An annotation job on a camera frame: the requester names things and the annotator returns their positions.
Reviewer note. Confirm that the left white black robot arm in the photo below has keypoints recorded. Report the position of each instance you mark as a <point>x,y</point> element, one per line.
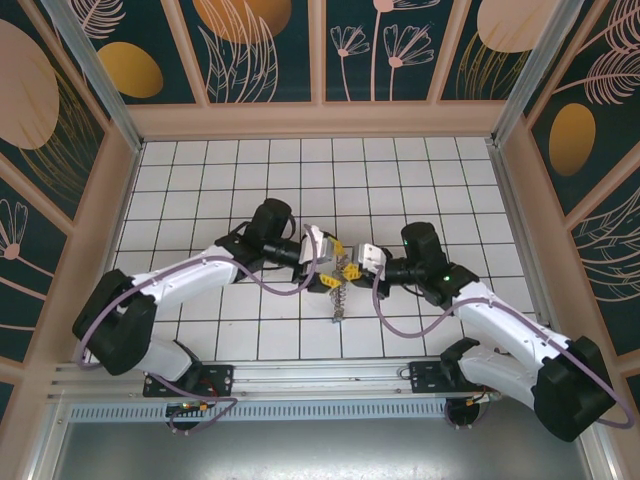
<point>190,277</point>

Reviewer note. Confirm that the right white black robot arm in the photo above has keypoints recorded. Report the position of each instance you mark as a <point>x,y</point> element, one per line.
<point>505,320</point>

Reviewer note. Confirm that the dark panel orange circle leaves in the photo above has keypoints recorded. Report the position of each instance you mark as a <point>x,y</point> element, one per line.
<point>250,65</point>

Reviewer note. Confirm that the dark panel pink flowers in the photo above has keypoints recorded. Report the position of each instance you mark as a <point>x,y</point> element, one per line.
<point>370,75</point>

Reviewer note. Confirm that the dark panel peach circle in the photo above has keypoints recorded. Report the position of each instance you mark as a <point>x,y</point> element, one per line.
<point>475,65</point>

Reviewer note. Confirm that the dark panel pink feather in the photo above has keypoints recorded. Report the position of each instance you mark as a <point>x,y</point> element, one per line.
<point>615,270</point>

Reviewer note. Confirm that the dark panel feather orange oval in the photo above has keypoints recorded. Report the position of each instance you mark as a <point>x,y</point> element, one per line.
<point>600,125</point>

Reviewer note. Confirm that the dark panel single pink flower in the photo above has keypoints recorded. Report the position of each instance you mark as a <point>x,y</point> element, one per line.
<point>25,280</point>

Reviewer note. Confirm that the dark panel large peach disc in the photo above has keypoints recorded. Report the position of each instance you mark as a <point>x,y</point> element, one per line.
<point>30,100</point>

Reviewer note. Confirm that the aluminium mounting rail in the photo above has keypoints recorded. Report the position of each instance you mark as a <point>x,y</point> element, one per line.
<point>320,375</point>

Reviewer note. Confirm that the aluminium table edge rail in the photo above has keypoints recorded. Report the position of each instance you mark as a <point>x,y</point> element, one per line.
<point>520,235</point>

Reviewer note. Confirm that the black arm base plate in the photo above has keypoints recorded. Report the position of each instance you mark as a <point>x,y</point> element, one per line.
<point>220,380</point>
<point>425,380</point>

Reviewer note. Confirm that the aluminium corner post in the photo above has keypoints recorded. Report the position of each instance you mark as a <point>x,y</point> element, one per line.
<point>92,75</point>
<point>535,75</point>

